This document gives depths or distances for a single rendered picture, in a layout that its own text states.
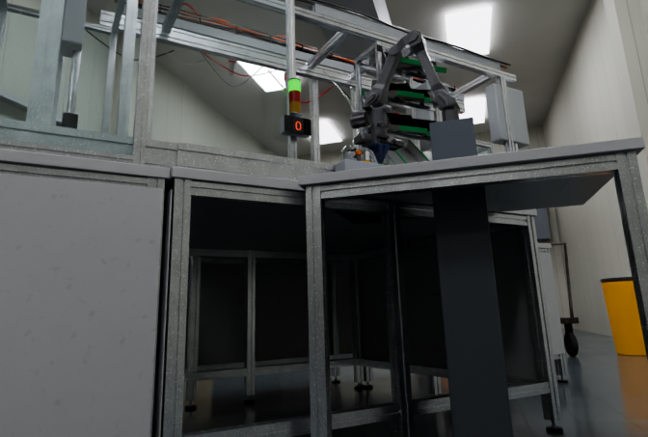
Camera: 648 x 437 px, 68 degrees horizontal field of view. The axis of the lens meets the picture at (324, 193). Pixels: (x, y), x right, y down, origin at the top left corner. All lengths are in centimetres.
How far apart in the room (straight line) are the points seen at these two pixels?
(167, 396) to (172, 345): 12
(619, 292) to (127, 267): 465
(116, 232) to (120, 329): 24
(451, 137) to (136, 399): 116
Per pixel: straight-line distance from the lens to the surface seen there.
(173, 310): 131
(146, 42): 154
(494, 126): 354
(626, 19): 593
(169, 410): 133
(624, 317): 533
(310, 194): 141
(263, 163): 153
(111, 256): 131
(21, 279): 130
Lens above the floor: 46
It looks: 14 degrees up
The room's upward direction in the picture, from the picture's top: 2 degrees counter-clockwise
